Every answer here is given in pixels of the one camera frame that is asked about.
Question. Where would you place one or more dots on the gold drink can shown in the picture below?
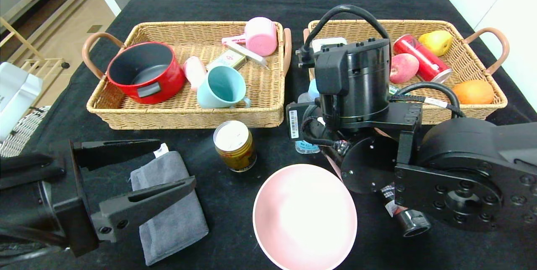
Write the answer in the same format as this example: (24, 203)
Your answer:
(235, 152)

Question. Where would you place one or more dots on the red cooking pot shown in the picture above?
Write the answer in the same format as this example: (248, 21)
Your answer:
(168, 85)

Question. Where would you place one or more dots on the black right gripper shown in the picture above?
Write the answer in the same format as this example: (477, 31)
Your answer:
(294, 123)

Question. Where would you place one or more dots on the yellow pear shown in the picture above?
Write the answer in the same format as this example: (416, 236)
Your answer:
(438, 43)

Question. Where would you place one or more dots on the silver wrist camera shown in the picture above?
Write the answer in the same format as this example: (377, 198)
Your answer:
(329, 43)
(16, 98)

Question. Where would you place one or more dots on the silver tube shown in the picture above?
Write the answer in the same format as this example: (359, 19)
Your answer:
(247, 53)

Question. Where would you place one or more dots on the pink measuring cup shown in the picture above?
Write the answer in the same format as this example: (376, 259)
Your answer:
(262, 39)

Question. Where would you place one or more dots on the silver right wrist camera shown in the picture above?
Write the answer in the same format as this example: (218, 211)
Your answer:
(329, 43)

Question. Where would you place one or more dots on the pink bowl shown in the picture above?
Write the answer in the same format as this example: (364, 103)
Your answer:
(304, 219)

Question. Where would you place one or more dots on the grey towel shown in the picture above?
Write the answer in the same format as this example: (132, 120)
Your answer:
(172, 224)

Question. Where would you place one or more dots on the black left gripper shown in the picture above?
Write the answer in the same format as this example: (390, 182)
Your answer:
(79, 197)

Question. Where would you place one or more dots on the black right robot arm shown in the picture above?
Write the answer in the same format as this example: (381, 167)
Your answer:
(461, 156)

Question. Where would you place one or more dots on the light wooden rack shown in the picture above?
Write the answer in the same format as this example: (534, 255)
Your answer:
(42, 62)

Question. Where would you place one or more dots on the orange fruit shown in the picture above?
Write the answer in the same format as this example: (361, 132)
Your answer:
(474, 92)

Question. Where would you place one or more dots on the red soda can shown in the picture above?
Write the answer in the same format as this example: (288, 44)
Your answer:
(423, 62)

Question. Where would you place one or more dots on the red apple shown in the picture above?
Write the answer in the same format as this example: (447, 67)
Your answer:
(402, 69)

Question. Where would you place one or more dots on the teal mug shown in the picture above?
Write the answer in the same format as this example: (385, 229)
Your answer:
(209, 98)

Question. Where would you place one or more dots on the black face wash tube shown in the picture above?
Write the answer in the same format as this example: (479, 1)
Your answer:
(413, 221)

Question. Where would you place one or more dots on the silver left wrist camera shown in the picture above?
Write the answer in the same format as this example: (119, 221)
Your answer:
(16, 98)

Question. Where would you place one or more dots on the small pink bottle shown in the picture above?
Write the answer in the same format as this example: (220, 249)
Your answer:
(194, 72)

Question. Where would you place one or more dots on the clear water bottle blue cap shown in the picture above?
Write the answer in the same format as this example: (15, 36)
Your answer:
(314, 89)

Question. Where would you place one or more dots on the small green tin box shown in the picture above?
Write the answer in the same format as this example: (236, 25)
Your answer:
(228, 60)

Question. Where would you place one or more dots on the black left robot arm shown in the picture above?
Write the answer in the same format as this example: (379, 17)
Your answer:
(25, 169)

